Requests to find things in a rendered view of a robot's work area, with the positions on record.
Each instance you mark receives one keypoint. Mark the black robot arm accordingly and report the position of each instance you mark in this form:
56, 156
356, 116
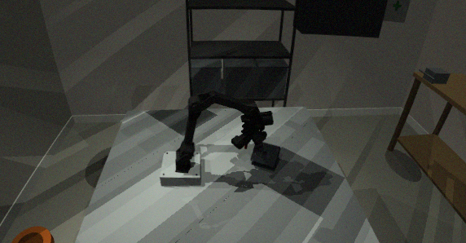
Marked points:
251, 117

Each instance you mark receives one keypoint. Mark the dark grey sloped panel with hole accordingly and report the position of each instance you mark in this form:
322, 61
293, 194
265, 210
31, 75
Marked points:
265, 156

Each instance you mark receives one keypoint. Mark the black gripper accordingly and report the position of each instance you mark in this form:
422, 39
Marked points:
244, 139

